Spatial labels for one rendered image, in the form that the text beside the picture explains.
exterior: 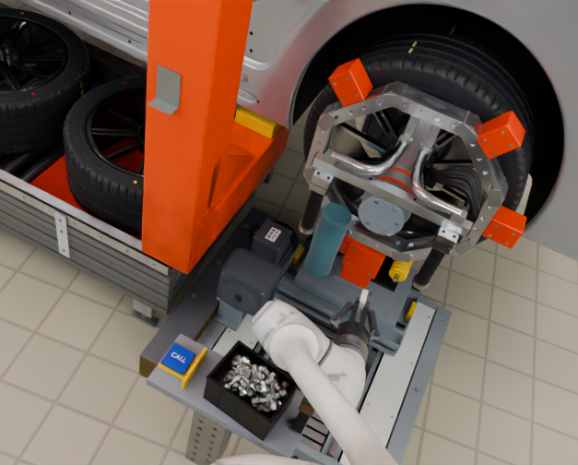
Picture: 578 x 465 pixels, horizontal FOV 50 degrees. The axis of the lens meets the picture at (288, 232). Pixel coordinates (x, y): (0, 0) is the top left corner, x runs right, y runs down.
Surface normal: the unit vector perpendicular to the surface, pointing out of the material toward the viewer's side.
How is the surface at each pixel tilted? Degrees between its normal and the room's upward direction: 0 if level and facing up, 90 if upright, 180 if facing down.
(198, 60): 90
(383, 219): 90
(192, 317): 0
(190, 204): 90
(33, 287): 0
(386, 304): 0
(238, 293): 90
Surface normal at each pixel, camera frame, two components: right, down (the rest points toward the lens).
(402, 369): 0.19, -0.65
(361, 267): -0.41, 0.62
